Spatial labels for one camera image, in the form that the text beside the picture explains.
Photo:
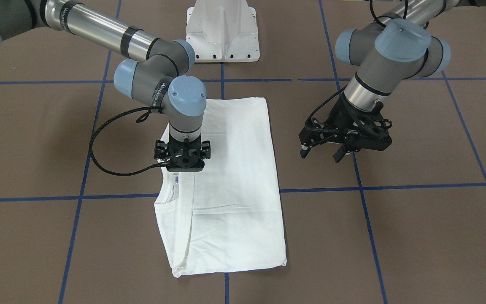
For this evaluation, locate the white camera stand column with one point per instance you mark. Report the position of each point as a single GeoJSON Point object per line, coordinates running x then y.
{"type": "Point", "coordinates": [223, 31]}

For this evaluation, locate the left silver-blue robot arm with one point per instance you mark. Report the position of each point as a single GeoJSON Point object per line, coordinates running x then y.
{"type": "Point", "coordinates": [394, 47]}

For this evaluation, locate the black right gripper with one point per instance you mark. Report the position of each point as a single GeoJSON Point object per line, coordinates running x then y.
{"type": "Point", "coordinates": [160, 150]}

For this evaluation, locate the white long-sleeve printed shirt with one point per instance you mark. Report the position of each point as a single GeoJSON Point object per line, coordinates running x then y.
{"type": "Point", "coordinates": [227, 217]}

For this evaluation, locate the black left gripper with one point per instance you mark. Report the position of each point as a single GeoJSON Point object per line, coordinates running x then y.
{"type": "Point", "coordinates": [339, 121]}

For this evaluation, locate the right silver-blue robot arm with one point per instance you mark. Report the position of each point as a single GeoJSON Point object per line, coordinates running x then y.
{"type": "Point", "coordinates": [153, 71]}

